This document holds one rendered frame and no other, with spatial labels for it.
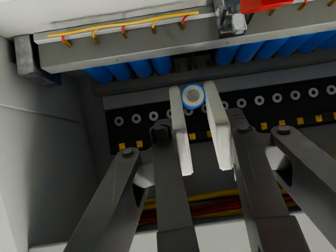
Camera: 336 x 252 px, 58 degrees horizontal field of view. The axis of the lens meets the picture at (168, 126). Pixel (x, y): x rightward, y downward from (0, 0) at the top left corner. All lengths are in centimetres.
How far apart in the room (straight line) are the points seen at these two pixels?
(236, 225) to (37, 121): 18
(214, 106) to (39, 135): 15
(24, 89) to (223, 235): 18
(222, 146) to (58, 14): 13
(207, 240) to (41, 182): 14
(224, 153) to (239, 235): 7
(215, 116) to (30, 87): 16
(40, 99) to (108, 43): 9
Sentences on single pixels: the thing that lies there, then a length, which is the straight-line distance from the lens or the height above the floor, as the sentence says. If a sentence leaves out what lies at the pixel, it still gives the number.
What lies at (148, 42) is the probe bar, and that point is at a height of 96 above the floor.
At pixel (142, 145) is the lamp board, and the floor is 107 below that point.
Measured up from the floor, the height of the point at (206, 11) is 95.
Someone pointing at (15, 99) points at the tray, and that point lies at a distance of 24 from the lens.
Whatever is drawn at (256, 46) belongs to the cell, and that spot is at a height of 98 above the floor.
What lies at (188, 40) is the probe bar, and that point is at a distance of 22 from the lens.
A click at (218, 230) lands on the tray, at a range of 22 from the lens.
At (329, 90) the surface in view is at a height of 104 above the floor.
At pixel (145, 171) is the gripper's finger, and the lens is 15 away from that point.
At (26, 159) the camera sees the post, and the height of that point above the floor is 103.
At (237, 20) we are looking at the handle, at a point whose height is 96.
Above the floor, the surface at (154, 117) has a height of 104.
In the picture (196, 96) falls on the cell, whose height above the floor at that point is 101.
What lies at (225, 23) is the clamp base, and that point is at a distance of 21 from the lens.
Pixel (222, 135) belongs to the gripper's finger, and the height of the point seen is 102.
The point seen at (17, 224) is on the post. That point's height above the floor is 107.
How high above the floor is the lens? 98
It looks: 12 degrees up
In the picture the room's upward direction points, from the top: 171 degrees clockwise
